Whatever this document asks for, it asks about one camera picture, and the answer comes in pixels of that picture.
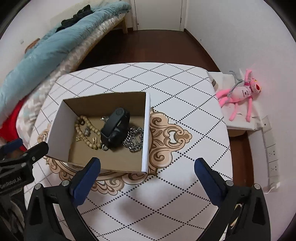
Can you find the cardboard box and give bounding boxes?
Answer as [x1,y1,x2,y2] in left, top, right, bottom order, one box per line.
[46,91,152,174]

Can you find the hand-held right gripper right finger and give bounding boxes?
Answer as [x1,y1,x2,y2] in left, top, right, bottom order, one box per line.
[194,158,271,241]

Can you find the white door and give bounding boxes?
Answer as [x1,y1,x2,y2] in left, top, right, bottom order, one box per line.
[132,0,186,32]

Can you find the wooden bead bracelet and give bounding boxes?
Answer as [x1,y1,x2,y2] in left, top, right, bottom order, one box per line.
[74,116,102,150]

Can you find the black smart band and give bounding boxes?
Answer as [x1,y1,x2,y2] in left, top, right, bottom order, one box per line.
[100,107,131,151]

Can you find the white power strip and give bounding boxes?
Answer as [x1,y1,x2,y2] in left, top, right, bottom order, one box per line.
[261,116,281,186]

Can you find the brown headboard piece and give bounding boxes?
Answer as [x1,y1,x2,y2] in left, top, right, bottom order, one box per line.
[25,38,41,52]

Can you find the red bed sheet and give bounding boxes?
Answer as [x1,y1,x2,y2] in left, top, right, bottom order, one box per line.
[0,101,27,151]

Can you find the silver chain bracelet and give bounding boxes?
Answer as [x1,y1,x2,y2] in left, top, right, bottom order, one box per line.
[122,127,144,153]

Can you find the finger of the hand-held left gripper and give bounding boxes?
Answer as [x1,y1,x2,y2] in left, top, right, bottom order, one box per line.
[0,138,23,155]
[15,141,49,168]

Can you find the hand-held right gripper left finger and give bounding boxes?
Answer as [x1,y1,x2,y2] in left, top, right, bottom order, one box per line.
[24,157,101,241]

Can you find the black clothes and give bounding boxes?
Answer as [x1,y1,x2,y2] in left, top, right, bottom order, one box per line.
[55,5,93,33]

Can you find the pink plush toy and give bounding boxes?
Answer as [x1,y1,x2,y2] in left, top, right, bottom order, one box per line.
[216,68,262,122]

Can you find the white diamond-pattern tablecloth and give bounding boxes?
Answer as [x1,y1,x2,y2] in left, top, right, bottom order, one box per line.
[30,62,234,241]

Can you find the light blue quilt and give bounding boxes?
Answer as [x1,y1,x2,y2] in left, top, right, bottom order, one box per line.
[0,2,131,114]

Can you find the grey wire hanger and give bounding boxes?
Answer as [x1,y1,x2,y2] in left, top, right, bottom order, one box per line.
[228,70,245,93]

